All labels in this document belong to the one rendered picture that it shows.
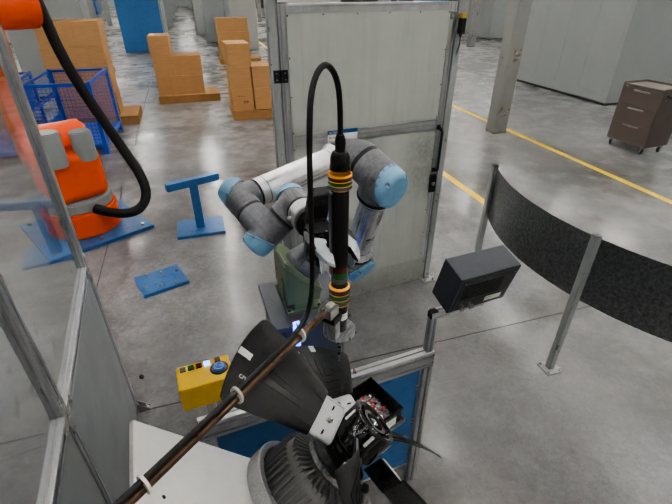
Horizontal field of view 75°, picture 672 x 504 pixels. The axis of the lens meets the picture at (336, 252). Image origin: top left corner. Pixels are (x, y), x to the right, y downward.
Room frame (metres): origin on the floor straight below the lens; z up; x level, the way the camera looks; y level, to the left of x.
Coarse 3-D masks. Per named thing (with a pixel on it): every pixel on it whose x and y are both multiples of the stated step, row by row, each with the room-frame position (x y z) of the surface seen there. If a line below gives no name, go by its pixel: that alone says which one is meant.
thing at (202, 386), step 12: (228, 360) 0.98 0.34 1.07; (192, 372) 0.93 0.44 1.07; (204, 372) 0.93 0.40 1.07; (180, 384) 0.89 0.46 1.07; (192, 384) 0.89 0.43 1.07; (204, 384) 0.89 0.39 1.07; (216, 384) 0.90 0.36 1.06; (180, 396) 0.86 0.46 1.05; (192, 396) 0.87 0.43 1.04; (204, 396) 0.88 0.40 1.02; (216, 396) 0.90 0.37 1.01; (192, 408) 0.87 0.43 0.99
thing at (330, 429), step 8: (328, 400) 0.66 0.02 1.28; (328, 408) 0.65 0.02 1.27; (336, 408) 0.65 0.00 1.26; (344, 408) 0.66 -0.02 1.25; (320, 416) 0.63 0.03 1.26; (328, 416) 0.63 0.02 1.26; (336, 416) 0.64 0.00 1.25; (320, 424) 0.61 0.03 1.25; (328, 424) 0.62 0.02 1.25; (336, 424) 0.63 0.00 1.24; (312, 432) 0.59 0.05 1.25; (320, 432) 0.60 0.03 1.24; (328, 432) 0.61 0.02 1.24; (320, 440) 0.59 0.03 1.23; (328, 440) 0.59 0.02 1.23
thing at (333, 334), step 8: (336, 304) 0.69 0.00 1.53; (328, 312) 0.66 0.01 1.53; (336, 312) 0.68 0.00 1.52; (328, 320) 0.67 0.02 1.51; (336, 320) 0.67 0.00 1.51; (328, 328) 0.68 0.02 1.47; (336, 328) 0.68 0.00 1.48; (352, 328) 0.71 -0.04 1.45; (328, 336) 0.68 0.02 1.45; (336, 336) 0.68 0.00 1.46; (344, 336) 0.69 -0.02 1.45; (352, 336) 0.69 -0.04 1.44
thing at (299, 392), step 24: (264, 336) 0.72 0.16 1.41; (240, 360) 0.65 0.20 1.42; (264, 360) 0.67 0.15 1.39; (288, 360) 0.70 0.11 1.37; (264, 384) 0.63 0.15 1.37; (288, 384) 0.65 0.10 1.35; (312, 384) 0.67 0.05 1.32; (240, 408) 0.57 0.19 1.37; (264, 408) 0.59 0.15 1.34; (288, 408) 0.61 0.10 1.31; (312, 408) 0.63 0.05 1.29
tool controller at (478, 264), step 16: (464, 256) 1.31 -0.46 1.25; (480, 256) 1.32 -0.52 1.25; (496, 256) 1.32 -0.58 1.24; (512, 256) 1.33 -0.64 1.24; (448, 272) 1.27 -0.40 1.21; (464, 272) 1.23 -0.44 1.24; (480, 272) 1.24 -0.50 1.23; (496, 272) 1.25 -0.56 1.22; (512, 272) 1.28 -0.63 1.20; (448, 288) 1.25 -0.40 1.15; (464, 288) 1.21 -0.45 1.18; (480, 288) 1.25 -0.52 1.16; (496, 288) 1.28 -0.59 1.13; (448, 304) 1.24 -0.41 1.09; (464, 304) 1.25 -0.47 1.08
